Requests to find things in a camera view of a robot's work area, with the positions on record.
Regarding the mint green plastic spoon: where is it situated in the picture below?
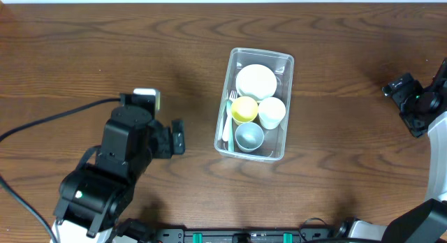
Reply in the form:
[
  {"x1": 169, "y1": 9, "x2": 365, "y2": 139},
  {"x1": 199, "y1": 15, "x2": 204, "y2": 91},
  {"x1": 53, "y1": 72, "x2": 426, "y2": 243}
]
[{"x1": 224, "y1": 100, "x2": 234, "y2": 152}]

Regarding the white plastic fork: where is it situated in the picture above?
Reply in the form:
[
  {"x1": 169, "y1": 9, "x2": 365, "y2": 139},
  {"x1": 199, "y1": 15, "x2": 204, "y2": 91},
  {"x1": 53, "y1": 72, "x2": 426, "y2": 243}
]
[{"x1": 222, "y1": 90, "x2": 237, "y2": 142}]

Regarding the yellow plastic cup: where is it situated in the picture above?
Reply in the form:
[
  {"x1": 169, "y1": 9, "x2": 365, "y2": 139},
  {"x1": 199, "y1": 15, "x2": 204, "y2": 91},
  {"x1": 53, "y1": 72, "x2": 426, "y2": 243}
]
[{"x1": 230, "y1": 96, "x2": 258, "y2": 125}]

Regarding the grey plastic cup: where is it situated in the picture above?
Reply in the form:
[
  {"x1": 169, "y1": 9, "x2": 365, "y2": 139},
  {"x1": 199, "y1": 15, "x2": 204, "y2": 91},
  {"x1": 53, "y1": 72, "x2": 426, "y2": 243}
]
[{"x1": 235, "y1": 122, "x2": 265, "y2": 152}]

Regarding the grey plastic bowl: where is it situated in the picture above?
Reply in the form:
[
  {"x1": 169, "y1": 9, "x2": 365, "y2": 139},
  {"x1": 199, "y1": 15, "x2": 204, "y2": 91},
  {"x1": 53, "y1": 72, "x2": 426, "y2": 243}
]
[{"x1": 250, "y1": 98, "x2": 263, "y2": 104}]

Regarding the white plastic bowl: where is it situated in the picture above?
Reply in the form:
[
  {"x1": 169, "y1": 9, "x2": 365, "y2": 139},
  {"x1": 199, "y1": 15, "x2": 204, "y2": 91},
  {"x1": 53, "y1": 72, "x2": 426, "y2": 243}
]
[{"x1": 235, "y1": 64, "x2": 277, "y2": 102}]

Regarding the white plastic cup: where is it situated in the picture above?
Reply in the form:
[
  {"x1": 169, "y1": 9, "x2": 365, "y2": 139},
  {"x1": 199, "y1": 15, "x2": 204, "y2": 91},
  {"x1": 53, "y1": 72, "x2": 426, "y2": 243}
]
[{"x1": 258, "y1": 97, "x2": 286, "y2": 130}]

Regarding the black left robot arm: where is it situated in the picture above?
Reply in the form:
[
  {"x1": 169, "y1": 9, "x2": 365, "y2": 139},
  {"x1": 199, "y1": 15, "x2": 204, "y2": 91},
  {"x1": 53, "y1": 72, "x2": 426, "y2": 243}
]
[{"x1": 54, "y1": 105, "x2": 185, "y2": 239}]

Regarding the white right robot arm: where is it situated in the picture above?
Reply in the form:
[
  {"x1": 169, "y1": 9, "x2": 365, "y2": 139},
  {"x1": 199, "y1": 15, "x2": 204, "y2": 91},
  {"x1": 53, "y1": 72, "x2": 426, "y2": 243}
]
[{"x1": 335, "y1": 66, "x2": 446, "y2": 242}]

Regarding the clear plastic container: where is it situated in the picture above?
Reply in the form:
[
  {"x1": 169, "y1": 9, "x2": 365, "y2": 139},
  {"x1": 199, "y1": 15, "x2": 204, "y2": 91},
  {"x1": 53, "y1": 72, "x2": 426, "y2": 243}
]
[{"x1": 214, "y1": 47, "x2": 294, "y2": 161}]

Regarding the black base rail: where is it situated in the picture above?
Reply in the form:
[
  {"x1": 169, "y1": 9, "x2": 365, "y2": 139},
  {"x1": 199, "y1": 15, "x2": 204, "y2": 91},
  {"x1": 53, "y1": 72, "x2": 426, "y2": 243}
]
[{"x1": 115, "y1": 218, "x2": 350, "y2": 243}]

